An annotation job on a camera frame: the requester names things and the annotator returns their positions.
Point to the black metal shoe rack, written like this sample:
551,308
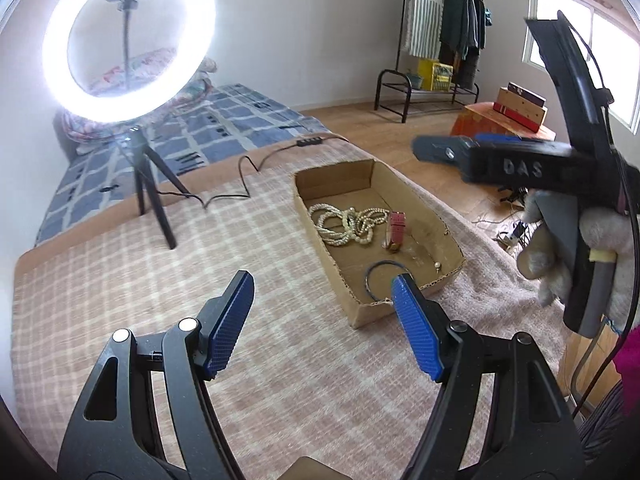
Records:
392,70

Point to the dark ribbed object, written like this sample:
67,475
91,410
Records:
610,430

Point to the black bangle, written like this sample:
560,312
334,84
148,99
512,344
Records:
368,280

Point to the black clothes rack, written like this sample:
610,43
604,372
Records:
403,15

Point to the window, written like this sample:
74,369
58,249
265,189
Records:
550,25

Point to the blue garment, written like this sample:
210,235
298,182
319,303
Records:
487,17

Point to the pink plaid blanket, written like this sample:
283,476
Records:
275,360

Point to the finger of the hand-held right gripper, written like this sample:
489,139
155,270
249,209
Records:
497,137
500,160

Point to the black tripod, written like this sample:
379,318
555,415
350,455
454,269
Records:
155,200

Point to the dark hanging clothes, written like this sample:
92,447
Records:
460,25

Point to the blue patterned bedsheet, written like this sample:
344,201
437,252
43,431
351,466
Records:
225,120

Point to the small green pot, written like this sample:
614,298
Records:
415,80

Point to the white striped cloth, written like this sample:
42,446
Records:
425,10

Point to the black phone holder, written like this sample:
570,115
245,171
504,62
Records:
129,2

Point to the red and tan box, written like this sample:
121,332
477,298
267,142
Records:
520,115

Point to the floral pillow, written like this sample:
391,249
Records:
150,60

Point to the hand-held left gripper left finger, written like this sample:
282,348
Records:
227,330

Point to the cardboard box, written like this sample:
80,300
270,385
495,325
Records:
350,260

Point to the yellow box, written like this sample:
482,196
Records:
432,75

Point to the person's right hand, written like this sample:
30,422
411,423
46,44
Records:
540,260

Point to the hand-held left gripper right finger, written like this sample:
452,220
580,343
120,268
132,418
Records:
417,330

